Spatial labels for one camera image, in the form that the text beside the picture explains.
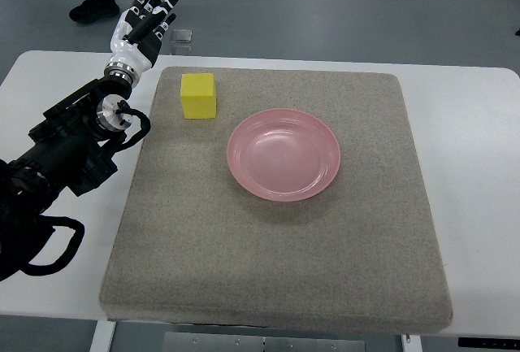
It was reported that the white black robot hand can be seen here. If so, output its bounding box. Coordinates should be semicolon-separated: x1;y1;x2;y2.
104;0;179;87

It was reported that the yellow foam block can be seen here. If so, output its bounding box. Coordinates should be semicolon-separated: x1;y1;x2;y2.
180;73;216;120

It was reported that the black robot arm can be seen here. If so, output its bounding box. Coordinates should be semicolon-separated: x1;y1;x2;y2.
1;74;151;280

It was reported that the small metal floor plate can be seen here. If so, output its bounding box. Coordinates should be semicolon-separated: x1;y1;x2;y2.
171;29;193;43

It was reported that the pink plate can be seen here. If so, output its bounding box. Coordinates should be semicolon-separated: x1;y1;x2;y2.
227;109;341;202

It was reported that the person's black left shoe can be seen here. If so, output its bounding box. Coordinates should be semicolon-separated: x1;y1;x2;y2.
69;0;119;24

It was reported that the grey felt mat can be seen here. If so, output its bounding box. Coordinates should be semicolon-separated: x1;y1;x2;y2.
99;67;453;334

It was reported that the white left table leg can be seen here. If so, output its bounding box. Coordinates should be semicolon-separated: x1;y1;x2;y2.
89;320;116;352

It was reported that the black table control panel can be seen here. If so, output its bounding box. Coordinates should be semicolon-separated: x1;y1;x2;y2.
457;337;520;350

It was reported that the metal table base bracket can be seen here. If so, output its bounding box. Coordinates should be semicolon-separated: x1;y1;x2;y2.
162;332;366;352

